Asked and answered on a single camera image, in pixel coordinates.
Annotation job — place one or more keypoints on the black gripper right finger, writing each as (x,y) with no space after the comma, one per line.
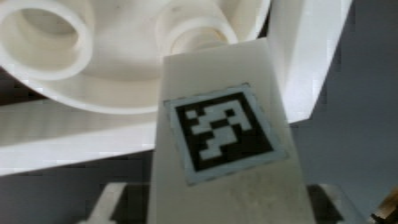
(332,207)

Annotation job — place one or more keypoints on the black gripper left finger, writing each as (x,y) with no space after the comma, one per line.
(121,204)

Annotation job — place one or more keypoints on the white U-shaped obstacle fence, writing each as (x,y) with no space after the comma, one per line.
(53,134)

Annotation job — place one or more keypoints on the white stool leg with tag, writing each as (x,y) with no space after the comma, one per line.
(225,177)

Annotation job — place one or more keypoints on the white round stool seat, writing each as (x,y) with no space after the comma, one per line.
(81,46)

